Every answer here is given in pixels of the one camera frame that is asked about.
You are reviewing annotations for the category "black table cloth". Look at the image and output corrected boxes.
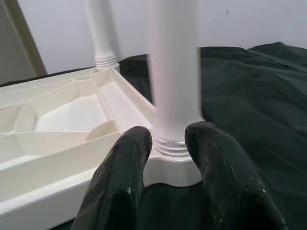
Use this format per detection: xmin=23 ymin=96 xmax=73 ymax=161
xmin=69 ymin=42 xmax=307 ymax=230

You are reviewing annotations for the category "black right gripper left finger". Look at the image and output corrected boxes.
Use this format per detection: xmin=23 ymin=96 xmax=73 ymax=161
xmin=69 ymin=126 xmax=154 ymax=230

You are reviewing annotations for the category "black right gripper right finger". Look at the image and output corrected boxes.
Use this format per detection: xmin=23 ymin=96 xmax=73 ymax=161
xmin=184 ymin=121 xmax=288 ymax=230

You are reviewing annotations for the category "white plastic table leg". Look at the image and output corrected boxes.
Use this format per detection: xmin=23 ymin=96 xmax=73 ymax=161
xmin=147 ymin=0 xmax=202 ymax=164
xmin=85 ymin=0 xmax=118 ymax=70

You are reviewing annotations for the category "white plastic table top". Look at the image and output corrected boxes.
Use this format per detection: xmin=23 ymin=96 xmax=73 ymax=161
xmin=0 ymin=63 xmax=202 ymax=227

